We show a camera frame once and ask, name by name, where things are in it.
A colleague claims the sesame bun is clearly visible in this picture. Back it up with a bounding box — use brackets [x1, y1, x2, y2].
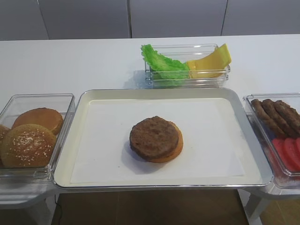
[0, 125, 11, 167]
[0, 124, 56, 168]

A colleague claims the white metal serving tray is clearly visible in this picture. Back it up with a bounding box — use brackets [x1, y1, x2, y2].
[53, 88, 273, 190]

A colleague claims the bottom bun on tray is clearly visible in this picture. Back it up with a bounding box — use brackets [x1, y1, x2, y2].
[149, 121, 183, 163]

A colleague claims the brown patty on bun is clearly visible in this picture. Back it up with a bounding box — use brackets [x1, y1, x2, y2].
[129, 116, 178, 162]

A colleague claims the plain bottom bun half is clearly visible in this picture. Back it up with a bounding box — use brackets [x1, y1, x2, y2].
[12, 108, 63, 135]

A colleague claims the yellow cheese slice stack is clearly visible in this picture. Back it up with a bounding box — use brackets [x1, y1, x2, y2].
[186, 60, 226, 79]

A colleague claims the green lettuce leaf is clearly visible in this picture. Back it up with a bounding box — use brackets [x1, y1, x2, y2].
[141, 44, 189, 80]

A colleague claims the brown patty middle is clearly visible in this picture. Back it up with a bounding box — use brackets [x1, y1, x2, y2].
[262, 99, 299, 138]

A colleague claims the brown patty left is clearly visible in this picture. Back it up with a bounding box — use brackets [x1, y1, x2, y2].
[251, 99, 287, 138]

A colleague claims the sesame top bun left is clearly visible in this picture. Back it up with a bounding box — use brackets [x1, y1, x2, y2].
[0, 125, 11, 167]

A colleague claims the red tomato slice right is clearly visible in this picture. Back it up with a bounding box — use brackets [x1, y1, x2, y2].
[295, 137, 300, 154]

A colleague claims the red tomato slice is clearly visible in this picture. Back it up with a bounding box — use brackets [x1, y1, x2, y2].
[272, 138, 296, 172]
[283, 138, 300, 173]
[295, 137, 300, 154]

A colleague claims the brown patty right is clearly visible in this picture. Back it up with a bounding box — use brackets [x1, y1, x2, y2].
[274, 100, 300, 136]

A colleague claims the clear bun container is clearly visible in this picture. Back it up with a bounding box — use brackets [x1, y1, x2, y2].
[0, 93, 75, 182]

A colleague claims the clear lettuce cheese container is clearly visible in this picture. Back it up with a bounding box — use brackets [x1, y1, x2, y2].
[142, 44, 231, 88]

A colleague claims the red tomato slice middle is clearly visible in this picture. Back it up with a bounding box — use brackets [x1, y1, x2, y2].
[283, 138, 300, 173]

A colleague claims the red tomato slice left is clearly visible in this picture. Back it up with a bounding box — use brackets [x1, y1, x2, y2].
[272, 138, 296, 172]

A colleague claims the white paper tray liner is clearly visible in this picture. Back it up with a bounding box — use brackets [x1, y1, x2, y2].
[71, 98, 246, 184]

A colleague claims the clear patty tomato container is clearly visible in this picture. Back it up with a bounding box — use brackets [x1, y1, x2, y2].
[243, 93, 300, 189]

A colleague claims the sesame top bun front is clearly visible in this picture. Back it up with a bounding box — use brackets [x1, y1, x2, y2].
[0, 124, 56, 168]

